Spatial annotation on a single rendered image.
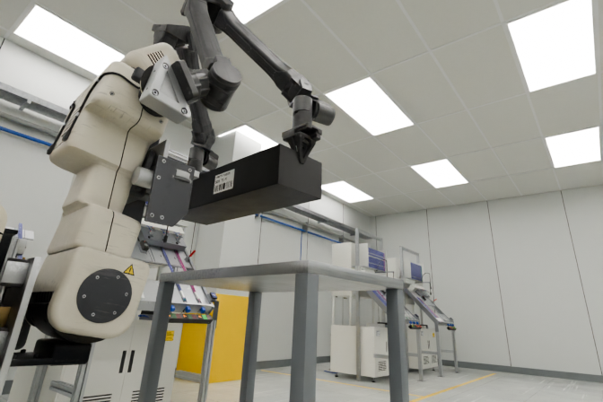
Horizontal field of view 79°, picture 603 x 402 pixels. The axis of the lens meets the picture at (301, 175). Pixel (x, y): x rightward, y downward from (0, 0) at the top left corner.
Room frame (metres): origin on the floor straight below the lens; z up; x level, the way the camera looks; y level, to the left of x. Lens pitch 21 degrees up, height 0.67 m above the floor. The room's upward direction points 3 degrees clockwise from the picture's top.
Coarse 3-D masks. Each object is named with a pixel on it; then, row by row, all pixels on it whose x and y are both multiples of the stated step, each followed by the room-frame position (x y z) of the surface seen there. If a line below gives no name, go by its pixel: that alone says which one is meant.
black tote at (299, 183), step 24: (216, 168) 1.06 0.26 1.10; (240, 168) 0.97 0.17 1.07; (264, 168) 0.90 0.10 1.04; (288, 168) 0.89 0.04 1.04; (312, 168) 0.96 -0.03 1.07; (192, 192) 1.15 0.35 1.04; (216, 192) 1.05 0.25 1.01; (240, 192) 0.97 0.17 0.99; (264, 192) 0.94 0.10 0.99; (288, 192) 0.94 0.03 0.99; (312, 192) 0.96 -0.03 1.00; (192, 216) 1.25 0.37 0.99; (216, 216) 1.24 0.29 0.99; (240, 216) 1.23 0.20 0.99
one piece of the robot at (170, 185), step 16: (160, 144) 0.84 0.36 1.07; (160, 160) 0.80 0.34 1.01; (144, 176) 0.79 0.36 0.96; (160, 176) 0.80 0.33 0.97; (176, 176) 0.83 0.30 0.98; (192, 176) 0.86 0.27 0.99; (144, 192) 0.86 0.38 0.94; (160, 192) 0.81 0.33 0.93; (176, 192) 0.84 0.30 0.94; (128, 208) 1.01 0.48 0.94; (160, 208) 0.82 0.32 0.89; (176, 208) 0.84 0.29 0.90
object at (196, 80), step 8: (176, 64) 0.66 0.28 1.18; (184, 64) 0.66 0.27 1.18; (176, 72) 0.68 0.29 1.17; (184, 72) 0.66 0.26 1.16; (192, 72) 0.70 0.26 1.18; (200, 72) 0.73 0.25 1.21; (184, 80) 0.68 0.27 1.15; (192, 80) 0.68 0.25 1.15; (200, 80) 0.72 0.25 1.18; (184, 88) 0.69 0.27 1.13; (192, 88) 0.68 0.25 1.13; (200, 88) 0.72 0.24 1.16; (208, 88) 0.75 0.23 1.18; (184, 96) 0.70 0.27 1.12; (192, 96) 0.69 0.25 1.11; (200, 96) 0.76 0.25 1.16
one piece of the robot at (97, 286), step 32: (96, 96) 0.68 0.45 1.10; (128, 96) 0.72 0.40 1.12; (64, 128) 0.80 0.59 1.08; (96, 128) 0.74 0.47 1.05; (128, 128) 0.78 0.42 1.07; (160, 128) 0.78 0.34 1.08; (64, 160) 0.78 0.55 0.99; (96, 160) 0.76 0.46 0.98; (128, 160) 0.80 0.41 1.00; (96, 192) 0.77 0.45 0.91; (128, 192) 0.83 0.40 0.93; (64, 224) 0.84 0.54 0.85; (96, 224) 0.74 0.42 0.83; (128, 224) 0.79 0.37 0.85; (64, 256) 0.77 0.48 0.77; (96, 256) 0.76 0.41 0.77; (128, 256) 0.80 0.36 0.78; (64, 288) 0.73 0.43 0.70; (96, 288) 0.76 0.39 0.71; (128, 288) 0.81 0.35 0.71; (64, 320) 0.74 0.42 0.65; (96, 320) 0.77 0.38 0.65; (128, 320) 0.82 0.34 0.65
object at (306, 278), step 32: (160, 288) 1.33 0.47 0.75; (224, 288) 1.51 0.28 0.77; (256, 288) 1.43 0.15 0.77; (288, 288) 1.36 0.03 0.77; (320, 288) 1.29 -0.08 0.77; (352, 288) 1.23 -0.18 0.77; (384, 288) 1.17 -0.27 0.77; (160, 320) 1.32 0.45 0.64; (256, 320) 1.63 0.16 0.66; (160, 352) 1.34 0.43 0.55; (256, 352) 1.64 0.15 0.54
